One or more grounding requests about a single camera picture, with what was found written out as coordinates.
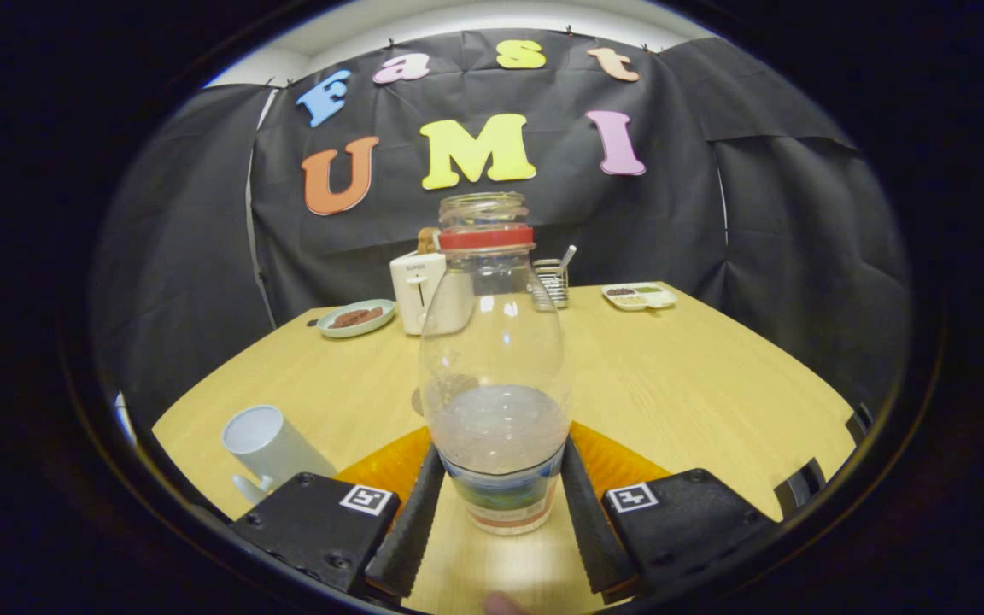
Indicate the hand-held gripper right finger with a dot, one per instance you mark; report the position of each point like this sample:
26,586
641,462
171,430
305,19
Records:
590,538

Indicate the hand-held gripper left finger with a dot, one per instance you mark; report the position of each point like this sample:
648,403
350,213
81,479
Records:
411,538

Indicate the round brown coaster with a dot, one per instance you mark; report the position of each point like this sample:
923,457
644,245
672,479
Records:
417,401

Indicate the white cup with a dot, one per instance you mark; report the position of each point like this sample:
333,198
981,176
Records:
274,444

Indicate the clear plastic juice bottle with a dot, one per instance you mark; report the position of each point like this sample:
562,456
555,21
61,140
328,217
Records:
492,342

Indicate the wooden table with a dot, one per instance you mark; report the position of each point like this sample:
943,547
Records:
671,384

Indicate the green plate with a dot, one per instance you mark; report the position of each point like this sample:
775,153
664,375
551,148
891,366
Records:
372,323

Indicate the black chair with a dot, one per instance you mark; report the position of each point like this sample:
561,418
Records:
804,487
861,420

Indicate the brown sausage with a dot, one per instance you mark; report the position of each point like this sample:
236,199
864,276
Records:
368,314
347,321

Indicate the white divided sauce tray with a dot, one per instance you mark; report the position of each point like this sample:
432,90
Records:
639,297

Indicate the white toaster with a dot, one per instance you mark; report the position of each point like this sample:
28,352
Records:
411,290

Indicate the brown bread slice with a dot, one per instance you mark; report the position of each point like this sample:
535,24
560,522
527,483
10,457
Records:
428,242

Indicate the black backdrop cloth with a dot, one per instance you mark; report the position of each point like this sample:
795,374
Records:
629,222

